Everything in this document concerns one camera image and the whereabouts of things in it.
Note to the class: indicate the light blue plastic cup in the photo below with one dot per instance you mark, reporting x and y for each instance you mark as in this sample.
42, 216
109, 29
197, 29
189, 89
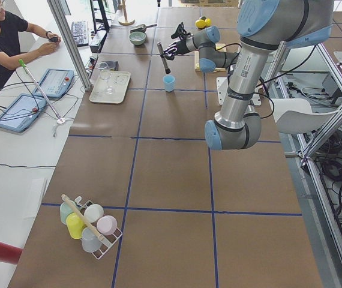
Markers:
169, 82

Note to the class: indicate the aluminium frame post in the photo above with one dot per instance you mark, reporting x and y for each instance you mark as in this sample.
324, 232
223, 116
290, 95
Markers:
61, 21

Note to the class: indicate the rod with green tip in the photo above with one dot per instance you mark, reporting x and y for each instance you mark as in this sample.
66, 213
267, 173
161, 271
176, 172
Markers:
60, 119

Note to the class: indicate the green bowl of ice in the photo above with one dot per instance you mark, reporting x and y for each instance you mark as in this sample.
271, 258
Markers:
137, 38

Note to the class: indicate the white plastic chair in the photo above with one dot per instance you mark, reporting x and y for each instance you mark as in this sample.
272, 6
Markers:
295, 116

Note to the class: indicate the steel ice scoop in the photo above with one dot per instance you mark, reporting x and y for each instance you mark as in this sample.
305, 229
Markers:
142, 28

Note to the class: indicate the seated man in black shirt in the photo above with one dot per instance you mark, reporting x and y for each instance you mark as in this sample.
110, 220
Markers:
10, 53

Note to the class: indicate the clear wine glass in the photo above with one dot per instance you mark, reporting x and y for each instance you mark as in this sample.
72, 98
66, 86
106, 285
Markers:
105, 75

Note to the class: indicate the wooden rack handle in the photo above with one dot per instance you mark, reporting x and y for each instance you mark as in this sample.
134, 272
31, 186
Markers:
68, 201

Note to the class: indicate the pink cup in rack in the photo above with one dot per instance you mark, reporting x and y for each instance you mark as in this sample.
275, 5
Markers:
107, 225

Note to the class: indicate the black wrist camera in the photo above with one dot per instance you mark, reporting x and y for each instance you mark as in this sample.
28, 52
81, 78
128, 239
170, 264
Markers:
180, 33

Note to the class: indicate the wooden cutting board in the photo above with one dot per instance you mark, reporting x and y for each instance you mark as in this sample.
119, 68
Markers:
218, 46

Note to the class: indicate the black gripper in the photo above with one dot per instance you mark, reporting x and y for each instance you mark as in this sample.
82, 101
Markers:
180, 47

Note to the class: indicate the whole yellow lemons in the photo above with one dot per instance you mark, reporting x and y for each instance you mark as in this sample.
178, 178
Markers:
203, 22

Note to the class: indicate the mint green cup in rack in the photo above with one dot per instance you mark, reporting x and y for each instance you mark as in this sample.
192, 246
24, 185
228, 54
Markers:
64, 211

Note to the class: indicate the white wire cup rack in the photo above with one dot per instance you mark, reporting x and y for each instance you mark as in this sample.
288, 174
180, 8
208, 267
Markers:
109, 240

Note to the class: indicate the black keyboard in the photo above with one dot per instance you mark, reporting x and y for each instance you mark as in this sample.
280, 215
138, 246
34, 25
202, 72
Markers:
79, 30

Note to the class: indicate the white cup in rack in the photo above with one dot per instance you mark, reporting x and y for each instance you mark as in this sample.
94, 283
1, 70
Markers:
93, 213

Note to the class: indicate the grey cup in rack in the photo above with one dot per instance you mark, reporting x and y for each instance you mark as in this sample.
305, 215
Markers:
90, 243

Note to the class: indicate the steel muddler with black tip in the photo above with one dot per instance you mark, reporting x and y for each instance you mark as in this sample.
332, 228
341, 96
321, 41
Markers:
163, 59

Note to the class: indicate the blue teach pendant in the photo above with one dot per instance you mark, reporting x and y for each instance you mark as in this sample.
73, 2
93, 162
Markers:
22, 112
56, 82

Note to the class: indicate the wooden stand with round base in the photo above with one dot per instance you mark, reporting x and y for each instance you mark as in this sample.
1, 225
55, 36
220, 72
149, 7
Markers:
124, 19

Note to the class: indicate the blue teach pendant far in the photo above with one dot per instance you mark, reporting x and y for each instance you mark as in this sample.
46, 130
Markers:
56, 82

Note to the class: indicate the yellow cup in rack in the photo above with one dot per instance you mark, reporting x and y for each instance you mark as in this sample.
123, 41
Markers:
75, 225

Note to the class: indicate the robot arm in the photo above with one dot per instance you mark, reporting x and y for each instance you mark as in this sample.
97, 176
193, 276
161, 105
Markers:
262, 26

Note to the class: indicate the blue teach pendant near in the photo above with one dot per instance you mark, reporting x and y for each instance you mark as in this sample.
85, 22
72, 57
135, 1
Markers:
22, 112

